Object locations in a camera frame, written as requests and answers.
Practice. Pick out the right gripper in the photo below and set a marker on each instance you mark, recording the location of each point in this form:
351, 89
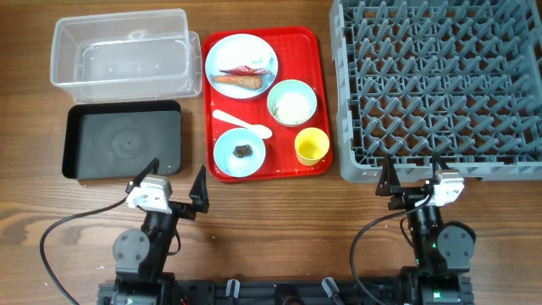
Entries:
389, 184

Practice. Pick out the white plastic spoon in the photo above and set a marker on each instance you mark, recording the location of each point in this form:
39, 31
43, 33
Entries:
260, 130

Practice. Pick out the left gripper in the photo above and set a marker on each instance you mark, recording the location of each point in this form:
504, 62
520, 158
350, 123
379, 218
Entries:
196, 202

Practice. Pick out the red snack wrapper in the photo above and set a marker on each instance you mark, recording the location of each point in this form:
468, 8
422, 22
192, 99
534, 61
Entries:
245, 70

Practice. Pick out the small light blue plate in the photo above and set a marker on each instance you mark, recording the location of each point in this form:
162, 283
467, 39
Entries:
239, 167

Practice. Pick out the dark food scrap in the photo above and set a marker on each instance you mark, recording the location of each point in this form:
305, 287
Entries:
243, 151

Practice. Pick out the light green bowl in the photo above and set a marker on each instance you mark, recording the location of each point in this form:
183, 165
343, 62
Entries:
292, 86

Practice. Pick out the black plastic tray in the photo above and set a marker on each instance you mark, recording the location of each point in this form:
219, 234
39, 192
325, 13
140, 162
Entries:
117, 140

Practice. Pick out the red serving tray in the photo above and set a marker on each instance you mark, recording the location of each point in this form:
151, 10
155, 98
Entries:
298, 55

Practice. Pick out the clear plastic bin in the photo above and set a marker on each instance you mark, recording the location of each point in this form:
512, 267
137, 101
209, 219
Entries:
122, 57

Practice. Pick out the orange carrot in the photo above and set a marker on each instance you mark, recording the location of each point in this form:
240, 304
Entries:
251, 82

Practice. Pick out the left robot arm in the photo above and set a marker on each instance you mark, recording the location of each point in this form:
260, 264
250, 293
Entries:
140, 255

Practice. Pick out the yellow plastic cup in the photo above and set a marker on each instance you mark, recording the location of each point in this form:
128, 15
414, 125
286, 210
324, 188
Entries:
311, 145

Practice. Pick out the white rice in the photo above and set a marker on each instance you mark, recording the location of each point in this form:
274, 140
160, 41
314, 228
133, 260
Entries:
291, 108

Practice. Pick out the grey dishwasher rack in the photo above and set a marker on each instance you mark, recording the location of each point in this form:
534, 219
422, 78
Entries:
461, 79

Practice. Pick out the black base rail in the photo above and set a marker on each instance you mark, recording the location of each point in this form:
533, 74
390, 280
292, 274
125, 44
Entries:
389, 290

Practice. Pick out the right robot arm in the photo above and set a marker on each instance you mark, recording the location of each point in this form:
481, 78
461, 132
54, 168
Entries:
443, 250

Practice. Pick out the large light blue plate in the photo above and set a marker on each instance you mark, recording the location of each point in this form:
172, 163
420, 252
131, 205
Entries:
237, 50

